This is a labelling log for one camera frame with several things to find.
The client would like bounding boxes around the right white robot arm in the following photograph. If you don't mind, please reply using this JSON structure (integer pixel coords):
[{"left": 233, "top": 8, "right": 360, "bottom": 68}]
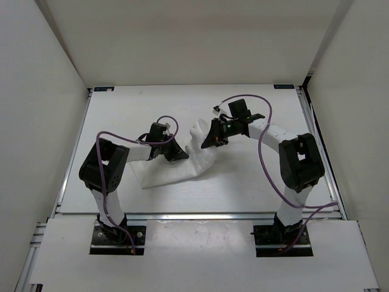
[{"left": 201, "top": 99, "right": 325, "bottom": 243}]

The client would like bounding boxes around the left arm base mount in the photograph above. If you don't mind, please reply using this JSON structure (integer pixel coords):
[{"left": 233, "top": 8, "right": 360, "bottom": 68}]
[{"left": 89, "top": 222, "right": 146, "bottom": 256}]

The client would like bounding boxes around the front aluminium rail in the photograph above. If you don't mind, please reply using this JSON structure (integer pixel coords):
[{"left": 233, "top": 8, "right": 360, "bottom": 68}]
[{"left": 54, "top": 211, "right": 342, "bottom": 221}]

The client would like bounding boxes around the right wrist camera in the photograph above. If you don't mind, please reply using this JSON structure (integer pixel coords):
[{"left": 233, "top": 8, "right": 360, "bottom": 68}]
[{"left": 212, "top": 105, "right": 224, "bottom": 117}]

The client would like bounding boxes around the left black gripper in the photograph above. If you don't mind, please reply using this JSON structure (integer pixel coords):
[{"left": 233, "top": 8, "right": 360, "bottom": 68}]
[{"left": 157, "top": 133, "right": 188, "bottom": 162}]

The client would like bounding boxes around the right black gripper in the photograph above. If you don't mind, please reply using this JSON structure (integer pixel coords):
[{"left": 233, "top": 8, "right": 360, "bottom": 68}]
[{"left": 202, "top": 118, "right": 239, "bottom": 149}]

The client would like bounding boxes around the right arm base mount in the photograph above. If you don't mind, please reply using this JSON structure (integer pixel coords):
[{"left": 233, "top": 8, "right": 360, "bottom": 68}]
[{"left": 251, "top": 218, "right": 314, "bottom": 257}]

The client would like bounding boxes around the purple cable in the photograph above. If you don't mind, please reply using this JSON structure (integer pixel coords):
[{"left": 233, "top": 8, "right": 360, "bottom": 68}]
[
  {"left": 217, "top": 94, "right": 340, "bottom": 253},
  {"left": 95, "top": 114, "right": 179, "bottom": 255}
]

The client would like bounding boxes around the white front cover board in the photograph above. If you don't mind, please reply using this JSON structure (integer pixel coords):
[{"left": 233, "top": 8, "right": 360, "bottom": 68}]
[{"left": 30, "top": 218, "right": 378, "bottom": 291}]

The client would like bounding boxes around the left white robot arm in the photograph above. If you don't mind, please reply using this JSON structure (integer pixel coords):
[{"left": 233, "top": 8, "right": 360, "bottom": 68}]
[{"left": 78, "top": 122, "right": 189, "bottom": 243}]

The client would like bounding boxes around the white skirt cloth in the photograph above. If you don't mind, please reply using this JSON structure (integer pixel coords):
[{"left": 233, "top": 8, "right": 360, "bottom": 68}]
[{"left": 129, "top": 119, "right": 218, "bottom": 189}]

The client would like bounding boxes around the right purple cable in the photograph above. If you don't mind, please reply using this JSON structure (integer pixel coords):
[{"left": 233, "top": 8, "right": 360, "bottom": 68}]
[{"left": 217, "top": 94, "right": 340, "bottom": 253}]

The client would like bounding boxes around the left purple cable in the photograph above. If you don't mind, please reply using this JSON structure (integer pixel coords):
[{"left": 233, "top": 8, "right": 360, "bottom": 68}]
[{"left": 95, "top": 114, "right": 179, "bottom": 255}]

